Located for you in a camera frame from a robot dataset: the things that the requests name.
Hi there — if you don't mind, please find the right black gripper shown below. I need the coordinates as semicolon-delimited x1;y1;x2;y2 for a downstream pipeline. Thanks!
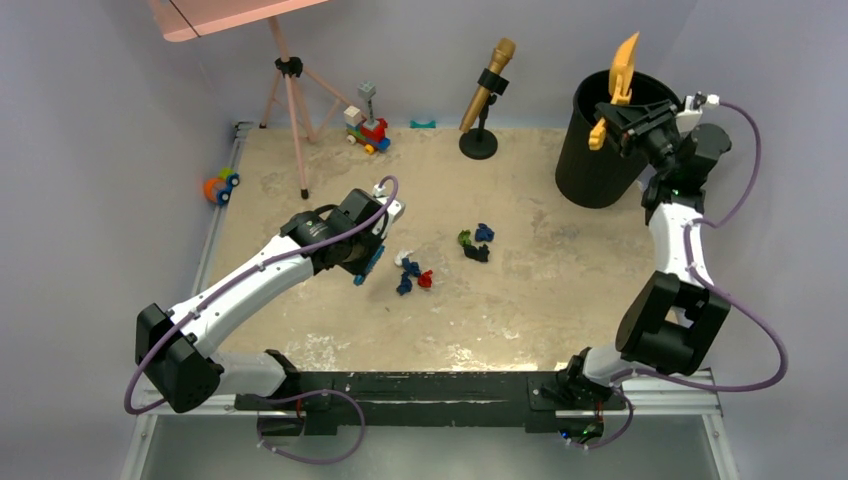
595;100;681;177

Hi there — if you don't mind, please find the yellow slotted plastic scoop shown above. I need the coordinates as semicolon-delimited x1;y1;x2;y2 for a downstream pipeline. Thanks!
587;31;640;151

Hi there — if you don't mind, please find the blue hand brush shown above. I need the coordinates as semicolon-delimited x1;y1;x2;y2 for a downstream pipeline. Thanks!
353;245;385;286

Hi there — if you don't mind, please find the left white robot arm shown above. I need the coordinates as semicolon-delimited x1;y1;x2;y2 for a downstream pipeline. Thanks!
124;184;406;414

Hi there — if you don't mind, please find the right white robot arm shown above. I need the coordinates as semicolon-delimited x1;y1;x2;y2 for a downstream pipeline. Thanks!
556;100;732;407

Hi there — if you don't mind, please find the black waste bin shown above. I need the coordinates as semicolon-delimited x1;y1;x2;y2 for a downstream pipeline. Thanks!
555;70;648;209

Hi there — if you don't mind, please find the toy block train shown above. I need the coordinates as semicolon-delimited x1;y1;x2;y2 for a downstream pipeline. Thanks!
343;81;391;155

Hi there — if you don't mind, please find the dark blue scrap left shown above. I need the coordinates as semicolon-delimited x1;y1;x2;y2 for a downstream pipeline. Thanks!
401;258;422;278

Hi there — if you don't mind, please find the dark blue scrap middle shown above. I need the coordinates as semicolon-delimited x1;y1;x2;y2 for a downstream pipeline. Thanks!
396;275;413;296

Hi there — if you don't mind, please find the red paper scrap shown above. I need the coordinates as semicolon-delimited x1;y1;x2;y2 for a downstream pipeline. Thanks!
417;270;433;289

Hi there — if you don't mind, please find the teal small block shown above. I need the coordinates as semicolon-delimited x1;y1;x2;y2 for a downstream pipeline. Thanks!
409;119;437;129

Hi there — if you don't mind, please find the green paper scrap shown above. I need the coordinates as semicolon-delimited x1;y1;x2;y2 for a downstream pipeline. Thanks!
457;230;473;248

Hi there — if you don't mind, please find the pink tripod stand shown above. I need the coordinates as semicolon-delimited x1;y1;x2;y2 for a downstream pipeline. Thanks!
147;0;352;200

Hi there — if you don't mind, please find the dark blue scrap by scoop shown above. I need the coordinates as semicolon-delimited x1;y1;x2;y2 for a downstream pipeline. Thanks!
474;223;495;242

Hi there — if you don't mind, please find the black paper scrap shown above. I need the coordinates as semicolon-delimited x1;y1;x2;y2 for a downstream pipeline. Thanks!
463;244;490;263

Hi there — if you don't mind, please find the gold microphone on stand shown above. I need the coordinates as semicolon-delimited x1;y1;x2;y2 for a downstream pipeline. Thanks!
458;37;516;160

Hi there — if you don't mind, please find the orange green toy wheel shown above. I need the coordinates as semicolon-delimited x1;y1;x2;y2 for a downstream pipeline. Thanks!
203;168;240;206

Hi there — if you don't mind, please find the black base bar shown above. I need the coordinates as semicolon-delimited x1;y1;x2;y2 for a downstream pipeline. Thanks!
235;370;612;435

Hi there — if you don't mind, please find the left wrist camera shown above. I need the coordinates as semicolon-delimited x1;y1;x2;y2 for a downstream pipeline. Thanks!
372;184;405;237

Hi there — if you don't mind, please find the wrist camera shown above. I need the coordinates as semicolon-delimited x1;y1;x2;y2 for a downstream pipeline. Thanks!
675;92;720;134
372;184;405;237

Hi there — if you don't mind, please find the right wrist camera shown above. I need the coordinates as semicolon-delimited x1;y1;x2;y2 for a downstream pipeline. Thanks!
675;92;720;134

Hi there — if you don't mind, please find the aluminium frame rail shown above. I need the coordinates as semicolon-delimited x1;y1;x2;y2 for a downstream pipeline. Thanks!
119;122;259;480

